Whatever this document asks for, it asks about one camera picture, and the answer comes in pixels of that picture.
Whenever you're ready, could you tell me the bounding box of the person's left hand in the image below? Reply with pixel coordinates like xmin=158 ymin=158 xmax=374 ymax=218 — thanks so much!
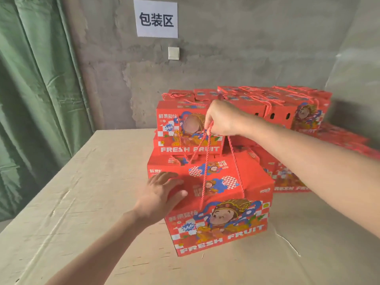
xmin=132 ymin=171 xmax=188 ymax=229

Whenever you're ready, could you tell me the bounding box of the person's right hand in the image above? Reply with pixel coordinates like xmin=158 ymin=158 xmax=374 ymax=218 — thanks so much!
xmin=204 ymin=100 xmax=253 ymax=137

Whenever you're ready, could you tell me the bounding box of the red cartoon gift box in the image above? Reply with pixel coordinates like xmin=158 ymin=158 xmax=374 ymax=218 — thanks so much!
xmin=147 ymin=120 xmax=275 ymax=257

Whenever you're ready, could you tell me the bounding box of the person's right forearm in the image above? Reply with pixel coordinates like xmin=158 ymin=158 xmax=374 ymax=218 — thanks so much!
xmin=249 ymin=114 xmax=380 ymax=238

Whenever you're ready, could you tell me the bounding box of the person's left forearm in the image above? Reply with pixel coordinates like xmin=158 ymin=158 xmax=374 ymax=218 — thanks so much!
xmin=45 ymin=209 xmax=155 ymax=285

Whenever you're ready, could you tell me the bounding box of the stack of red fruit boxes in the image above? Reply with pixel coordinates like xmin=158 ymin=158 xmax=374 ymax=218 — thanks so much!
xmin=153 ymin=85 xmax=333 ymax=193

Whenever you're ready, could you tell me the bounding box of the white paper sign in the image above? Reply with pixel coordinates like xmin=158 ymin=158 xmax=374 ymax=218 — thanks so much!
xmin=133 ymin=0 xmax=179 ymax=39

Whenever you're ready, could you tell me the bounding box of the pile of flat red cartons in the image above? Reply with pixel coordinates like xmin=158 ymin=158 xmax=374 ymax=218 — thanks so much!
xmin=315 ymin=121 xmax=380 ymax=161

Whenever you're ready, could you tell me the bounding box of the green curtain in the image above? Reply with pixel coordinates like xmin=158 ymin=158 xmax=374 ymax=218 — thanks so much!
xmin=0 ymin=0 xmax=96 ymax=223

